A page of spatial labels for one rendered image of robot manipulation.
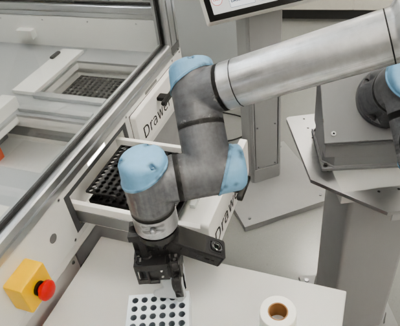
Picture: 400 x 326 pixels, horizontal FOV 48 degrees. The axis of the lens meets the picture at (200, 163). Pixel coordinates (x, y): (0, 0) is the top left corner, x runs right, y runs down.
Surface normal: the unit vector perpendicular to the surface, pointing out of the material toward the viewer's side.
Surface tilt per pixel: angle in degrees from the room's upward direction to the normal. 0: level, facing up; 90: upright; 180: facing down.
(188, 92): 51
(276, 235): 0
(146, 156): 0
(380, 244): 90
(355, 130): 45
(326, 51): 57
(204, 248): 33
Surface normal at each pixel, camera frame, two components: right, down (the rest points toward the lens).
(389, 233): 0.07, 0.63
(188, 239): 0.45, -0.70
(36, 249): 0.94, 0.14
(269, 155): 0.33, 0.58
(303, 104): -0.10, -0.77
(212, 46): -0.27, 0.64
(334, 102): -0.11, -0.08
